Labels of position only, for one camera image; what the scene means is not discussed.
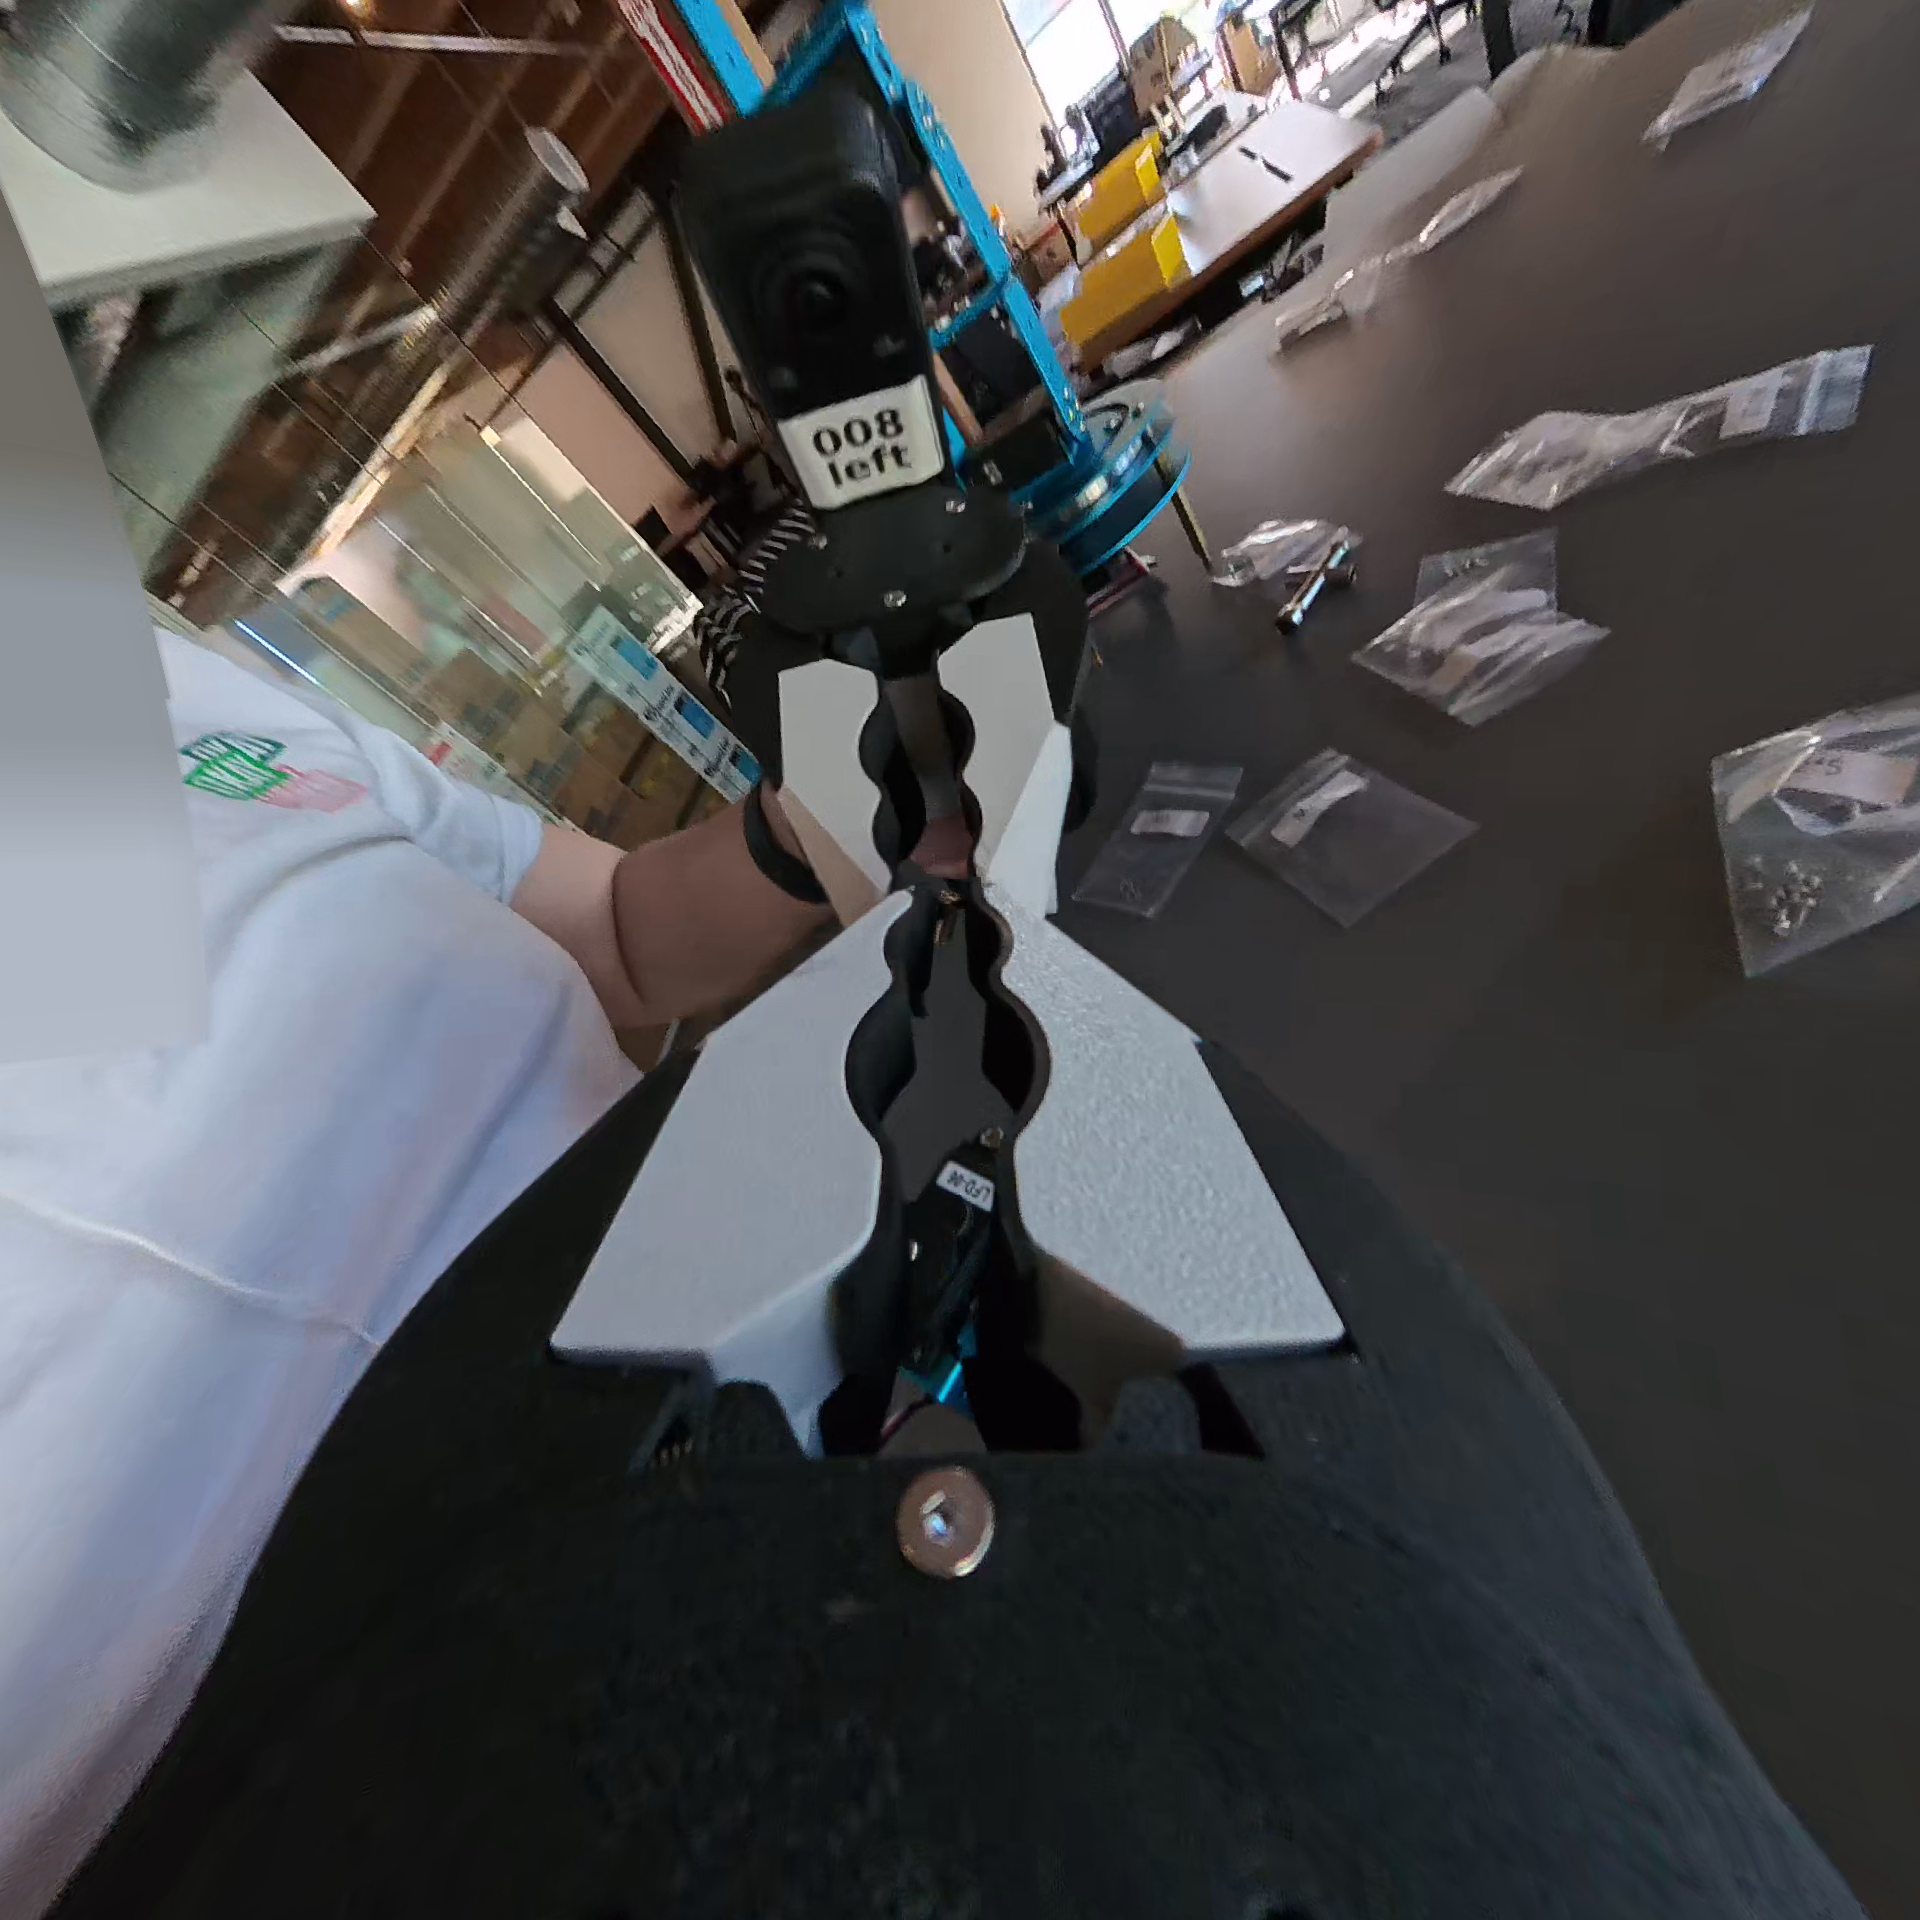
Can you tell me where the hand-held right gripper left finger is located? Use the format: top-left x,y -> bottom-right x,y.
550,887 -> 922,1454

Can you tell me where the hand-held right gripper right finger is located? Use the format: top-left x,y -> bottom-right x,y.
967,882 -> 1346,1433

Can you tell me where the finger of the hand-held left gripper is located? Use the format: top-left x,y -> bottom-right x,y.
775,655 -> 922,921
930,607 -> 1077,916

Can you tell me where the servo with blue bracket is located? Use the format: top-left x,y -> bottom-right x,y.
882,1124 -> 1024,1454

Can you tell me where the person's left forearm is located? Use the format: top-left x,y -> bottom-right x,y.
518,801 -> 888,1033

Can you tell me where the dark grey desk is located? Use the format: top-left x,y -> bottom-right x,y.
661,0 -> 1920,1920

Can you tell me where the black wristband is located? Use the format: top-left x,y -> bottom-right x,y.
744,780 -> 837,904

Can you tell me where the striped black white cloth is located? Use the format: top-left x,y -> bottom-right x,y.
695,508 -> 825,694

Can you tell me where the clear plastic screw bag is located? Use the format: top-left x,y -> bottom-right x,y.
1381,165 -> 1528,261
1275,266 -> 1386,357
1073,759 -> 1247,919
1213,517 -> 1360,589
1351,527 -> 1613,728
1712,694 -> 1920,980
1225,748 -> 1482,927
1642,7 -> 1817,152

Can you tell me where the stack of cardboard boxes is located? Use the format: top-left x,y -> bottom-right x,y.
282,566 -> 770,855

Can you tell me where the yellow box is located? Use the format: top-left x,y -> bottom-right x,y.
1057,133 -> 1205,350

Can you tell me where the small brass wrench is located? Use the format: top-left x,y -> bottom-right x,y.
1275,537 -> 1362,636

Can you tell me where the wooden table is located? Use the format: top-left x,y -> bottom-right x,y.
1077,94 -> 1386,375

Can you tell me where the person's white top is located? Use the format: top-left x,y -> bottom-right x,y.
0,626 -> 650,1920

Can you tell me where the white cardboard box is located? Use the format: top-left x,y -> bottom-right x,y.
1318,81 -> 1505,242

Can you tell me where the long clear screw bag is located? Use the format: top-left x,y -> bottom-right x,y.
1445,344 -> 1877,512

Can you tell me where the silver air duct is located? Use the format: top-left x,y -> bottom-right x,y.
0,0 -> 290,194

